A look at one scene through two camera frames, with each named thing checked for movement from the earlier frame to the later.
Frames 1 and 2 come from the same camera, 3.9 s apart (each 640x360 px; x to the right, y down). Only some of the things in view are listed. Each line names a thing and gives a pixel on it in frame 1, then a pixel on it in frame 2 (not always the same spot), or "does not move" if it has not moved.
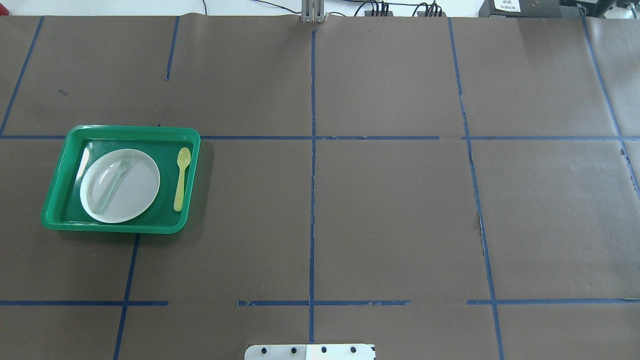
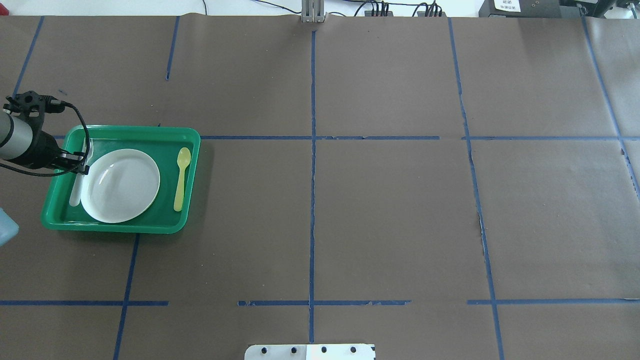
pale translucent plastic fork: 123,168 -> 79,177
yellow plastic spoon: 183,157 does not move
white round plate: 119,185 does not move
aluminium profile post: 313,11 does not move
